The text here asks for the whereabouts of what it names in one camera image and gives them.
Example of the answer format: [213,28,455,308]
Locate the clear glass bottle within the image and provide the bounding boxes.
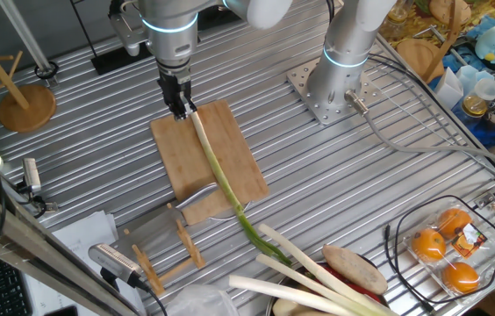
[380,0,412,39]

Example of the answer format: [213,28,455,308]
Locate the pale potato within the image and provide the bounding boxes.
[272,298,319,316]

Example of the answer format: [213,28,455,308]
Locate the white paper sheets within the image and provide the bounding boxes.
[23,210,147,316]

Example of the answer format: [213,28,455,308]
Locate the silver camera with black cable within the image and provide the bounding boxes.
[88,242,169,316]

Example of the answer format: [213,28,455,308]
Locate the orange label sticker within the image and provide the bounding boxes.
[450,222,489,260]

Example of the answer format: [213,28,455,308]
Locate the round woven wooden item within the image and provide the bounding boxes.
[428,0,473,26]

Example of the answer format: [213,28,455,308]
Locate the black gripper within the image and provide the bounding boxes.
[158,72,198,122]

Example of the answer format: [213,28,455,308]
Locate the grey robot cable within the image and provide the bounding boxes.
[343,89,495,176]

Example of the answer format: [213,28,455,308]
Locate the white paper box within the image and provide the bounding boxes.
[433,67,467,111]

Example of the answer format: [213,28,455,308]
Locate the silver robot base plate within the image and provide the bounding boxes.
[285,56,383,127]

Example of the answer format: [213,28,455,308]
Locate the metal bowl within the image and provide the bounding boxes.
[264,262,390,316]

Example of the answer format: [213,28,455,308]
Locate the orange fruit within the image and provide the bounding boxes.
[410,227,448,263]
[437,207,473,241]
[441,261,481,295]

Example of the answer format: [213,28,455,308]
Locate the steel cleaver knife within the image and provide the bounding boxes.
[109,182,221,258]

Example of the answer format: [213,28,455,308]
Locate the thin black cable loop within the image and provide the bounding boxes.
[382,194,495,315]

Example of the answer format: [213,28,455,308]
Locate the aluminium pole with black ring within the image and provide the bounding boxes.
[0,0,61,88]

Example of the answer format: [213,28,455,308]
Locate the glass flask with yellow liquid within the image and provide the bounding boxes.
[461,77,495,119]

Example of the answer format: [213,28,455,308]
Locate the long scallion with green top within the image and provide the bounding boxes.
[189,110,294,267]

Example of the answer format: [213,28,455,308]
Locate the wooden mug tree stand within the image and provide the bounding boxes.
[0,19,58,134]
[395,0,464,84]

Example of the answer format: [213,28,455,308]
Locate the brown sweet potato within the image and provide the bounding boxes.
[320,243,390,296]

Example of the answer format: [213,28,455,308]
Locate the wooden knife rack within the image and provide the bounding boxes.
[123,201,207,298]

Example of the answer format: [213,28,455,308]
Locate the red vegetable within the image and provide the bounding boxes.
[312,262,384,305]

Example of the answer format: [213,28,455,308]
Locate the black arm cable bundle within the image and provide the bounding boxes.
[324,0,337,25]

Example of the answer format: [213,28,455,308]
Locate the blue cloth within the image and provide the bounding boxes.
[440,8,495,148]

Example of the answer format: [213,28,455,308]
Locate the small silver camera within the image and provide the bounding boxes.
[21,156,43,195]

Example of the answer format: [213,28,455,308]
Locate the black stand with thin rod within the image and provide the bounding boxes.
[69,0,154,76]

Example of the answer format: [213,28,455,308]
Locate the clear plastic bag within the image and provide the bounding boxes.
[165,284,240,316]

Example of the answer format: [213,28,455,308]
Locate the aluminium frame beam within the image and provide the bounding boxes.
[0,175,142,316]

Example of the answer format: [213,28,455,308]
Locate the black cables at robot base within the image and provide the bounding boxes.
[367,52,495,179]

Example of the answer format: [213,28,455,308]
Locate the metal camera mount clamp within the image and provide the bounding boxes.
[13,179,59,219]

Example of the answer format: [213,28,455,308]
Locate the wooden cutting board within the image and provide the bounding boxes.
[149,99,270,226]

